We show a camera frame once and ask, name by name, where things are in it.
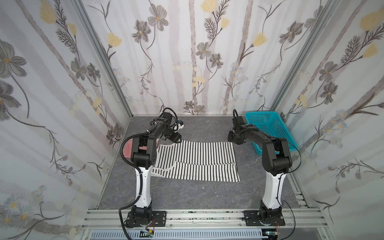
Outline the black white striped tank top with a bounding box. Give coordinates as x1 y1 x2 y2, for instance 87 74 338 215
152 141 240 183

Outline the red white striped tank top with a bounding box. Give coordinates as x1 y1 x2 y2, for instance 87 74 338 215
120 139 133 160

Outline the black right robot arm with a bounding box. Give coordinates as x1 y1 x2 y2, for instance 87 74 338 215
228 111 293 226

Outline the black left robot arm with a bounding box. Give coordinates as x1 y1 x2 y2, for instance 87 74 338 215
131 112 181 226

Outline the teal plastic basket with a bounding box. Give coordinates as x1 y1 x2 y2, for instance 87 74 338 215
245 111 298 152

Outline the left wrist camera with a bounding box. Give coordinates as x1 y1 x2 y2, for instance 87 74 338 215
173 120 184 132

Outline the black corrugated left cable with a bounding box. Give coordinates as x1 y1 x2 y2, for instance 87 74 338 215
118 131 151 240

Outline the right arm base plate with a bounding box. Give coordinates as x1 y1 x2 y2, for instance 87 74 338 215
243 209 286 227

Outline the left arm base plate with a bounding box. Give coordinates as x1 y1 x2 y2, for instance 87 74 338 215
124 211 167 228

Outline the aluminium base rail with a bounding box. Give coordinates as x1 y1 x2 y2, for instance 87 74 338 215
81 208 329 230

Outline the white perforated cable duct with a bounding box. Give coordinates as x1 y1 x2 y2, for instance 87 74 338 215
89 229 269 240

